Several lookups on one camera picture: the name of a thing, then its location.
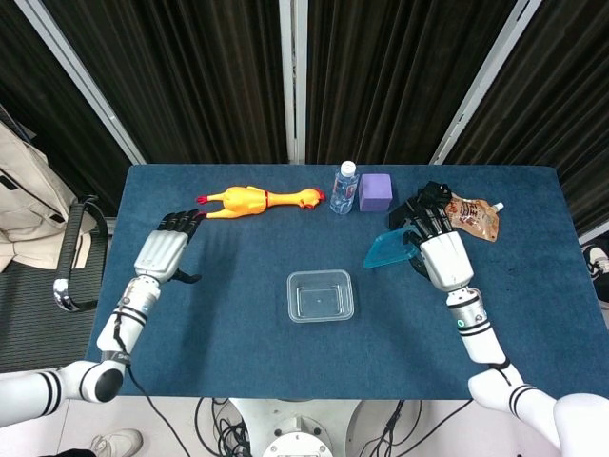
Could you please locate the brown spouted food pouch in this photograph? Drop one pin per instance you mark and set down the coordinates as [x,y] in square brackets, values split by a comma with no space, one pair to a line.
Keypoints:
[478,219]

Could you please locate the black office chair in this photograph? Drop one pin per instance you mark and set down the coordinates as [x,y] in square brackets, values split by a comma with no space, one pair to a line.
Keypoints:
[76,238]

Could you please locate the clear plastic container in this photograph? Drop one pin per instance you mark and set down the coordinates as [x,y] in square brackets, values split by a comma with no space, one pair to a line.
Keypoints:
[320,296]

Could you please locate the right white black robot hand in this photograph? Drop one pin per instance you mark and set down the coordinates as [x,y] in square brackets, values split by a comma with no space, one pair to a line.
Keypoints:
[447,259]

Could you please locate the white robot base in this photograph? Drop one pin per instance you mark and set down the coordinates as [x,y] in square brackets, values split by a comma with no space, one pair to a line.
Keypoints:
[297,428]

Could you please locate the black and white sneaker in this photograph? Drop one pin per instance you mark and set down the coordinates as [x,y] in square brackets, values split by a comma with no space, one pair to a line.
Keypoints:
[598,266]

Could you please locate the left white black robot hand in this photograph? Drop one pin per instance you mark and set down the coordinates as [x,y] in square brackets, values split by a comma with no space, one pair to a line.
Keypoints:
[159,252]

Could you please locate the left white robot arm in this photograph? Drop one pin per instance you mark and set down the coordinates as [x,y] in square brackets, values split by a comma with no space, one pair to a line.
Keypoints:
[71,381]

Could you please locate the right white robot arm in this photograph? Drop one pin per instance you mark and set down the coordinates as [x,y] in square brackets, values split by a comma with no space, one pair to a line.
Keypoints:
[480,338]

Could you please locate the black pleated curtain panel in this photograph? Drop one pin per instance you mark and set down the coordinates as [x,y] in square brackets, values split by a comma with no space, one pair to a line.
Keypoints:
[395,76]
[43,105]
[190,76]
[561,95]

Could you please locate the blue felt table mat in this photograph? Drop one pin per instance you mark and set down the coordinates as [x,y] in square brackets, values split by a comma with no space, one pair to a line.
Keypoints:
[238,343]

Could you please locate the silver aluminium frame post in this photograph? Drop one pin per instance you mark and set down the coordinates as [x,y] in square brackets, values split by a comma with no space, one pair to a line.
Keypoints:
[293,81]
[81,81]
[485,81]

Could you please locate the beige fabric bag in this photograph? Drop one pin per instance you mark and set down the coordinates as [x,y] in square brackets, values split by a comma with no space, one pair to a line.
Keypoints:
[28,200]

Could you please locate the blue translucent container lid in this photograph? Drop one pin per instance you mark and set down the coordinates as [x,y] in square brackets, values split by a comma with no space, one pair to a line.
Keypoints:
[387,250]

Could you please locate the yellow rubber chicken toy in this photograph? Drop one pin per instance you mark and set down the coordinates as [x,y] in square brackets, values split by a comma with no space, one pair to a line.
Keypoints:
[257,199]

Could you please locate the purple foam cube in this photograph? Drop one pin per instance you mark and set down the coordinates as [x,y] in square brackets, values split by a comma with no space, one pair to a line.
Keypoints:
[376,192]

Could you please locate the clear water bottle white cap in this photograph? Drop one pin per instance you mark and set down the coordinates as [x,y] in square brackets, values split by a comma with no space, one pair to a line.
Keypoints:
[343,190]

